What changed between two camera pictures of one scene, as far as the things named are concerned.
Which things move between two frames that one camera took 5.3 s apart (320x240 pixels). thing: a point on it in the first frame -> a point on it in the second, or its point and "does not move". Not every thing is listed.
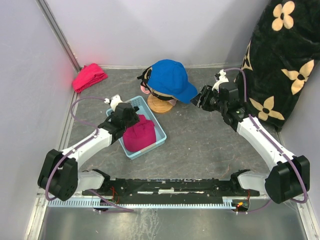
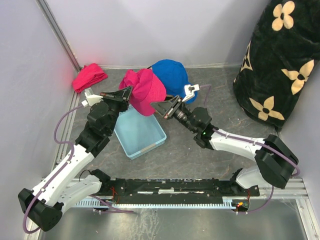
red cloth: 89,75 does not move
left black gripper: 134,118 -> 121,97
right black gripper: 206,92 -> 163,107
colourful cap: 170,78 does not move
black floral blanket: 282,54 does not move
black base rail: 170,189 does not move
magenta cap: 140,135 -> 147,88
